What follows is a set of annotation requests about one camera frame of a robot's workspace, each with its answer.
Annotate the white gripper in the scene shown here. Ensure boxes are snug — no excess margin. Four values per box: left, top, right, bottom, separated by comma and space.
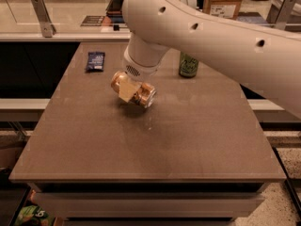
119, 49, 160, 103

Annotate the orange soda can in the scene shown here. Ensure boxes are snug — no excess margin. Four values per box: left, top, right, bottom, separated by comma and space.
111, 71, 156, 108

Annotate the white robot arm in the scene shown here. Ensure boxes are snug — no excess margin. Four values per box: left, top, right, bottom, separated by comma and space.
122, 0, 301, 117

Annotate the green soda can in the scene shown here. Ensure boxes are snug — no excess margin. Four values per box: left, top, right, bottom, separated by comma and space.
179, 53, 198, 78

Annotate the dark blue snack packet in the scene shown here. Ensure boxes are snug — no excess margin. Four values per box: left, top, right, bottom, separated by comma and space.
86, 52, 105, 72

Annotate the dark printed placard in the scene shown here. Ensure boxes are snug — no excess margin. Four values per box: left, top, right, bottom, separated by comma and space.
81, 15, 104, 26

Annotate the grey table drawer front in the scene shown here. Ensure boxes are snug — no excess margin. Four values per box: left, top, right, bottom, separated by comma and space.
33, 193, 264, 218

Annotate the cardboard box with label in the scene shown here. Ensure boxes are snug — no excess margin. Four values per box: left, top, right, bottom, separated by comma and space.
202, 0, 243, 20

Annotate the green chip bag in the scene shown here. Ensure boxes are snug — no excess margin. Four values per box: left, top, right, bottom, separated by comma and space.
13, 205, 55, 226

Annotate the left metal glass bracket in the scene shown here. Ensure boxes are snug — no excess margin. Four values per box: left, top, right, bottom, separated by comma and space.
30, 0, 56, 38

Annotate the metal glass bracket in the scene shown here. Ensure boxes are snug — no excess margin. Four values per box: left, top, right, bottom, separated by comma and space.
270, 0, 297, 30
30, 0, 56, 38

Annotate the right metal glass bracket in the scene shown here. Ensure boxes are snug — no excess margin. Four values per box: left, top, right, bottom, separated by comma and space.
270, 0, 297, 30

